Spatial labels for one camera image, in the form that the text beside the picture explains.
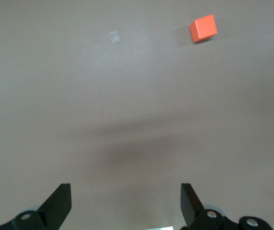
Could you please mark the clear tape patch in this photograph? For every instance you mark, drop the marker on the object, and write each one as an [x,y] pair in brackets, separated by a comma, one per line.
[115,37]

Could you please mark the orange block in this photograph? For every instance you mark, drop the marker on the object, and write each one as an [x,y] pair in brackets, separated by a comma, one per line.
[204,28]

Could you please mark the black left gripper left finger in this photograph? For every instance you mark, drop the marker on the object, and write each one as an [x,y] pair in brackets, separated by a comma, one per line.
[55,208]

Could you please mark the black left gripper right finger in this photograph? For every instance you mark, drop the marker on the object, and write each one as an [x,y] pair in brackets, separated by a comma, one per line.
[192,208]

